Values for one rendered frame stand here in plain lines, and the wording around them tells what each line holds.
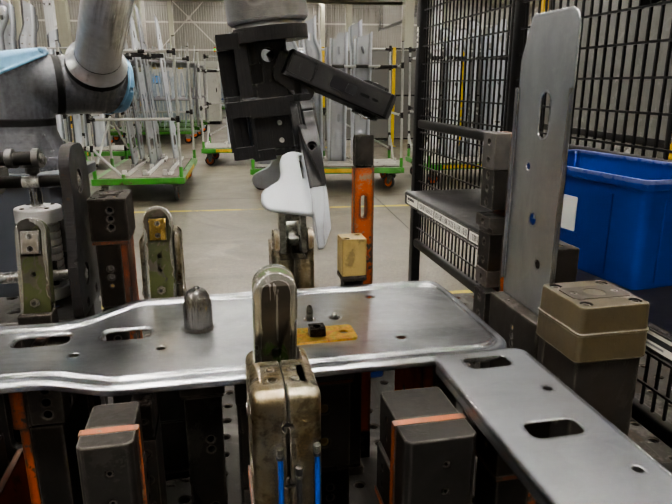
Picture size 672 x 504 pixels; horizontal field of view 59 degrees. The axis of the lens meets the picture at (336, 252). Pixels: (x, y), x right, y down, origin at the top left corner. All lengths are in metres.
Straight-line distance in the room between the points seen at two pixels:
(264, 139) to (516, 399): 0.32
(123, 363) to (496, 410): 0.35
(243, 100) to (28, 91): 0.79
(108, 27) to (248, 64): 0.63
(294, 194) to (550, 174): 0.30
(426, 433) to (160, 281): 0.43
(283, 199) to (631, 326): 0.36
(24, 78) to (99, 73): 0.13
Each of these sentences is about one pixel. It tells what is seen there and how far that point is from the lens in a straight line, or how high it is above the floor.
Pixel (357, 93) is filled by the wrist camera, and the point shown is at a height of 1.26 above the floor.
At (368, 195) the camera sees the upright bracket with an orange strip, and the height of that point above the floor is 1.12.
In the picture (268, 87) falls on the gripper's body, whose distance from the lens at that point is 0.58.
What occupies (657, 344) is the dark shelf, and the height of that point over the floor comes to 1.01.
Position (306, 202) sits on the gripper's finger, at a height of 1.16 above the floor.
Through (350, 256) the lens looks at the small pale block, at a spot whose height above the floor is 1.04.
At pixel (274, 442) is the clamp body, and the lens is 0.47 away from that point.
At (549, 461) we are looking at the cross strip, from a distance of 0.48.
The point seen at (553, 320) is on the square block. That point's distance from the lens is 0.66.
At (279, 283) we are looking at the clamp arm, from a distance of 0.49.
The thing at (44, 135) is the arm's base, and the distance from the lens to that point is 1.32.
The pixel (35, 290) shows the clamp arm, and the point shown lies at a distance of 0.83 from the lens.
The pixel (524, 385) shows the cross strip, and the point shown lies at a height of 1.00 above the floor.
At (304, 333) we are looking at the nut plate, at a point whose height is 1.00.
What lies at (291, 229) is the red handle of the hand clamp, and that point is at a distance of 0.81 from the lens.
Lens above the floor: 1.26
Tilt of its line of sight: 16 degrees down
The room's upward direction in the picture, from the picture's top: straight up
